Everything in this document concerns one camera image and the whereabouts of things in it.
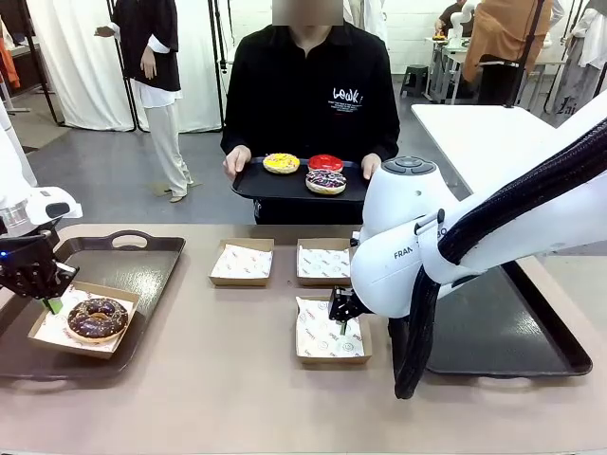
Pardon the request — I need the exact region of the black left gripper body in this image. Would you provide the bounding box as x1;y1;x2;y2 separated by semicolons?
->
0;230;81;300

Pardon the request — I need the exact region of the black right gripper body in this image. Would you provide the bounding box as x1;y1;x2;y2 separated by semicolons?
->
328;285;366;324

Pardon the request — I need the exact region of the white smiley print paper liner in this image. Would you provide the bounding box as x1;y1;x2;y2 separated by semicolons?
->
296;297;365;357
297;247;352;279
35;283;137;355
212;244;274;280

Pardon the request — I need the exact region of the brown cardboard food box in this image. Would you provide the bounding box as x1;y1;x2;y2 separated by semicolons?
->
208;238;275;288
294;296;374;365
296;238;355;287
27;281;141;360

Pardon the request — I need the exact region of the chocolate donut with sprinkles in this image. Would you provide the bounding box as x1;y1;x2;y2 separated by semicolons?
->
66;298;130;345

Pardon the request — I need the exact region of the chocolate donut with white stripes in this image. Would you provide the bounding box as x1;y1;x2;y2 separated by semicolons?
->
304;169;348;195

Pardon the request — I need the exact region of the black serving tray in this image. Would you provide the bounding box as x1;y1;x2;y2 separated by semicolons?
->
230;155;376;203

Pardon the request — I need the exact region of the yellow glazed donut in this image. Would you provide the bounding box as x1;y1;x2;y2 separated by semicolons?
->
263;152;301;175

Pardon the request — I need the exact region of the person's left forearm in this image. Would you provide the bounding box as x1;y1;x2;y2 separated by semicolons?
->
374;101;401;162

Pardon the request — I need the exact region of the person's right forearm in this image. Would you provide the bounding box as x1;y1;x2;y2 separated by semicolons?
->
220;101;248;155

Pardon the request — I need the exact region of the person's left hand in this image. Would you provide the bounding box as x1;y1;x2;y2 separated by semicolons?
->
359;154;383;181

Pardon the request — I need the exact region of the person's right hand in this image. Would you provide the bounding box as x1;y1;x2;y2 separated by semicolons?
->
222;144;251;180

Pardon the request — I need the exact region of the red glazed donut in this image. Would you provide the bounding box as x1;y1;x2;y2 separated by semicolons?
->
307;154;344;174

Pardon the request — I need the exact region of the orange hanging garment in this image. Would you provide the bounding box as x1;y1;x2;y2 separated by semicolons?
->
0;35;23;91

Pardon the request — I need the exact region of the white curtain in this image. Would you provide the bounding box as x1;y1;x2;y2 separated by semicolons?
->
26;0;224;133

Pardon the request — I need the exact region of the white table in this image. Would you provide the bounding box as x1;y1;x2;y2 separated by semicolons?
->
410;102;570;195

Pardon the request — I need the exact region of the person in black shirt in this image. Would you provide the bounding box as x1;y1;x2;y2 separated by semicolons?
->
220;0;401;227

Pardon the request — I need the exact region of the dark plastic stool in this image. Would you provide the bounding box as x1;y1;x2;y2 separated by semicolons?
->
399;64;431;100

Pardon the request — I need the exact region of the mannequin in black white clothes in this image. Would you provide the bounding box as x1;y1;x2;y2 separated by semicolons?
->
93;0;194;204

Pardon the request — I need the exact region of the black light stand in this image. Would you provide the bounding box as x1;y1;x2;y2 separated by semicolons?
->
208;0;231;132

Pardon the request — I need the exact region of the mannequin in grey white dress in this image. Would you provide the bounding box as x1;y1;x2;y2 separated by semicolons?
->
552;0;607;115

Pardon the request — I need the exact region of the black braided cable sleeve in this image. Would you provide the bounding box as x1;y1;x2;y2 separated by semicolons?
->
394;120;607;400

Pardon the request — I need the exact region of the brown plastic tray with handles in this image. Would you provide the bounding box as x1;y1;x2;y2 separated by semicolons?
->
0;230;187;383

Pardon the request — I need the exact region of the black plastic tray with handles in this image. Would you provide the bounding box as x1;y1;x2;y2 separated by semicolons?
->
386;260;594;379

